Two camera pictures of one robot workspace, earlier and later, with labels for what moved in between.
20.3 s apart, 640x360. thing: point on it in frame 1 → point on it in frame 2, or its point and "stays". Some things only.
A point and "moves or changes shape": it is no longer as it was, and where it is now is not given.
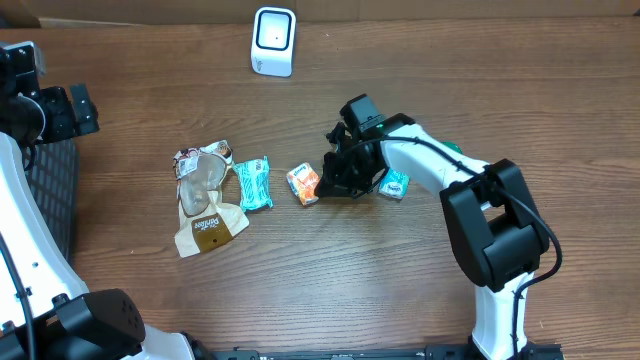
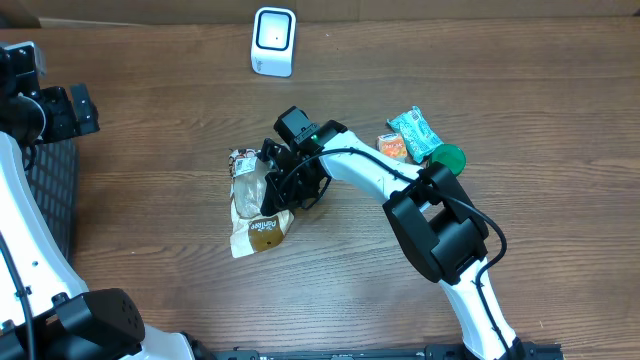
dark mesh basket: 54,176 stays
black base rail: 532,351 stays
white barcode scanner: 273,41 stays
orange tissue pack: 303,180 moves or changes shape
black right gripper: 338,185 → 289,200
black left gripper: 67,124 stays
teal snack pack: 254,183 moves or changes shape
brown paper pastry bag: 204,220 → 250,230
